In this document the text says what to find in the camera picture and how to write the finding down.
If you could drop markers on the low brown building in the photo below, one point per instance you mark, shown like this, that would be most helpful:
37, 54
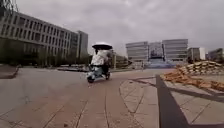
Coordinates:
120, 62

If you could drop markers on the person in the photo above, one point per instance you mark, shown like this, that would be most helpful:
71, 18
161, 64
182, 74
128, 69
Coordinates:
100, 56

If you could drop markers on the pale blue scooter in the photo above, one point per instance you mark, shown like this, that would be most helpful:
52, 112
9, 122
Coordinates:
94, 74

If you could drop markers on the twin-block building with glass centre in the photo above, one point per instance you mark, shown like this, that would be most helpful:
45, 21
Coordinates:
136, 50

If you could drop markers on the wide blue stairs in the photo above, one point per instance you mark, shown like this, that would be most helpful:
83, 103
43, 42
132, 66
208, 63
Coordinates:
160, 64

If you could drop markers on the brown-grey paved plaza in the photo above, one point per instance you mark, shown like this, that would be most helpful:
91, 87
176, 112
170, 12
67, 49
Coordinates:
66, 100

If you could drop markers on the row of trees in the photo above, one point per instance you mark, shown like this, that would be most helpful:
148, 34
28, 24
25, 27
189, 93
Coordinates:
43, 59

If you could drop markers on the large grey office building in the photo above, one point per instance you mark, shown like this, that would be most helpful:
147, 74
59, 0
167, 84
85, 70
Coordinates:
36, 35

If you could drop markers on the pile of tan paving stones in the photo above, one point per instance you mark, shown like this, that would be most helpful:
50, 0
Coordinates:
196, 71

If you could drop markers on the small pale building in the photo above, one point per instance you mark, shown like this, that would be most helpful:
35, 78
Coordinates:
196, 53

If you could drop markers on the low dark kerb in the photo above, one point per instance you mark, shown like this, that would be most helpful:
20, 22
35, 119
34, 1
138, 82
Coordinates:
9, 71

